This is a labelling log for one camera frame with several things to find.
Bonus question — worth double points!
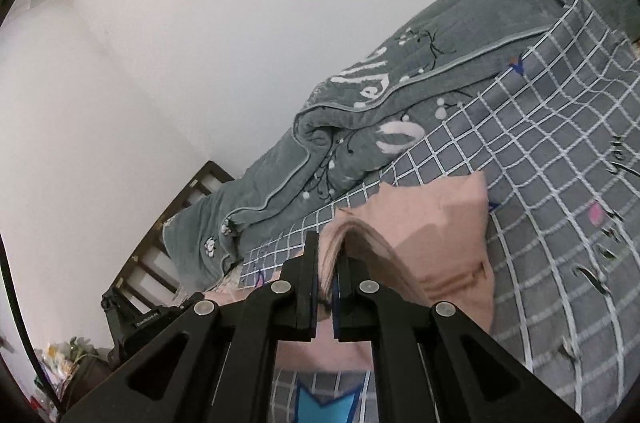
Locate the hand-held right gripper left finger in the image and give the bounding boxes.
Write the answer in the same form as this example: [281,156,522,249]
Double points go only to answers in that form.
[60,230,321,423]

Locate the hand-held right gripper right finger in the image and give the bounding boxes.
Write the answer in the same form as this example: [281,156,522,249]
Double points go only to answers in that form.
[332,253,586,423]

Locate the pink knit sweater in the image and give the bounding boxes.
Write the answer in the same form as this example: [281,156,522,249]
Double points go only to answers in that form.
[207,170,496,374]

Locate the cluttered plastic bags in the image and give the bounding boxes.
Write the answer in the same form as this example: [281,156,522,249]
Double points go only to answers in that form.
[40,335,113,404]

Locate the dark wooden headboard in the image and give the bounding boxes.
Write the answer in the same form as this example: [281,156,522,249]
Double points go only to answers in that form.
[102,160,236,319]

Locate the grey checked star blanket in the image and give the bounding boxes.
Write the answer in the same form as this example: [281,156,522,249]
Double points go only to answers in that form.
[235,0,640,423]

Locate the grey floral quilt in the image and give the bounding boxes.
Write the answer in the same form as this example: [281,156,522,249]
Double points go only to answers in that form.
[162,0,640,291]

